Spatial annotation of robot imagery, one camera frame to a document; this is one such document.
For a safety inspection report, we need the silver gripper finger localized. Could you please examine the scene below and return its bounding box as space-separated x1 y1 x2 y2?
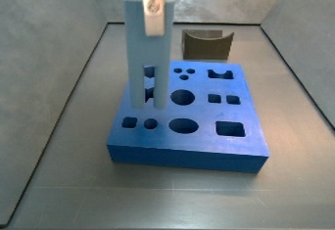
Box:
143 0 166 36

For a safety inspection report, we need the light blue square-circle object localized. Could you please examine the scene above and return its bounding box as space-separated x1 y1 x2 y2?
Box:
123 0 174 109

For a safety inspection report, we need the black curved fixture stand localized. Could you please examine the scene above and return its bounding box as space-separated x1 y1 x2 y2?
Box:
182 29 235 61

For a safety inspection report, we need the blue foam shape tray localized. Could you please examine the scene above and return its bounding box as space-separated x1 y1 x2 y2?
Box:
107 61 270 173

